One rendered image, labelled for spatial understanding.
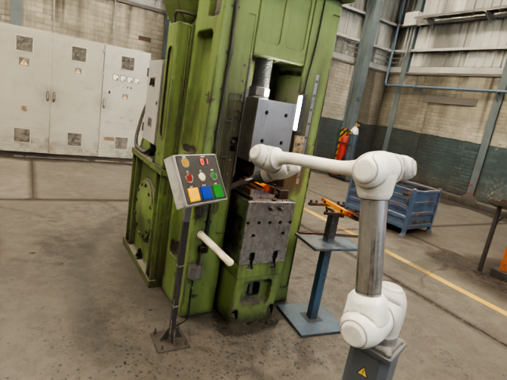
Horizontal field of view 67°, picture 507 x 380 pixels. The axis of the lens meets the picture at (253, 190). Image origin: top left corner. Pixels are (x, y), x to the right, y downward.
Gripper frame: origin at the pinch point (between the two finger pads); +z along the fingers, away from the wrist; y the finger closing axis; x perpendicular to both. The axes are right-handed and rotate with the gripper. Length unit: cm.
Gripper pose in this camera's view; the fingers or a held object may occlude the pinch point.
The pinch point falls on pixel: (235, 185)
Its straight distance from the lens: 211.2
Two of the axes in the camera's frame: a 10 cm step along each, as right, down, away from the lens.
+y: 5.6, -1.0, 8.2
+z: -7.8, 2.6, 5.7
